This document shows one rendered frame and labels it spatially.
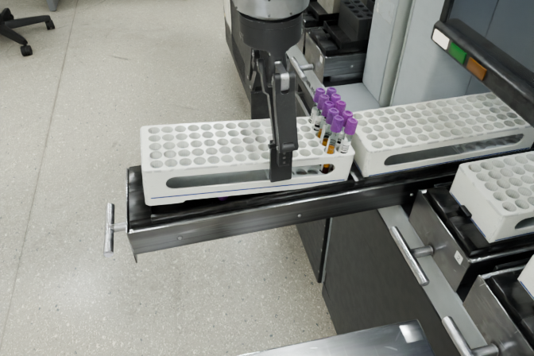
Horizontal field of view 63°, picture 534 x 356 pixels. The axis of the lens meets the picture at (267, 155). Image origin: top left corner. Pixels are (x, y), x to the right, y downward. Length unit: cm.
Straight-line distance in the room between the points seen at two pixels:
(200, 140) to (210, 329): 91
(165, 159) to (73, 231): 123
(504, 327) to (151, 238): 46
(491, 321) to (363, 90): 58
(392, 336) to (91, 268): 128
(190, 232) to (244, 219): 8
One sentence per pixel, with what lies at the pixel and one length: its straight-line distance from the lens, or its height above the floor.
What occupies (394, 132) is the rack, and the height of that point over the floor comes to 86.
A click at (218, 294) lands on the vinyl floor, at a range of 150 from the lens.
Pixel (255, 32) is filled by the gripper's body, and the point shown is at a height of 106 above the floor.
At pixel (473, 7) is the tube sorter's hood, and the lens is 68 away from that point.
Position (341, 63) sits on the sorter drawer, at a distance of 102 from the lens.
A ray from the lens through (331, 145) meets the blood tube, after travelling 62.
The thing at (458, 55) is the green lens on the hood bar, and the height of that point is 98.
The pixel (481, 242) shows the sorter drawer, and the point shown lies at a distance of 64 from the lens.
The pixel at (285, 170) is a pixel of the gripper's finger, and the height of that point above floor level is 87.
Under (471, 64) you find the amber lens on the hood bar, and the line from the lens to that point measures 66.
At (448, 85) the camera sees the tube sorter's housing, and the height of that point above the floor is 87.
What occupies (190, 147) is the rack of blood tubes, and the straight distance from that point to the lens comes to 61.
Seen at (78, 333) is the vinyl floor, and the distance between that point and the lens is 154.
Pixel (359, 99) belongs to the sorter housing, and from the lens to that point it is 99.
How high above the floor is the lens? 127
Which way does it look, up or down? 41 degrees down
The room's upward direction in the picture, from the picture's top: straight up
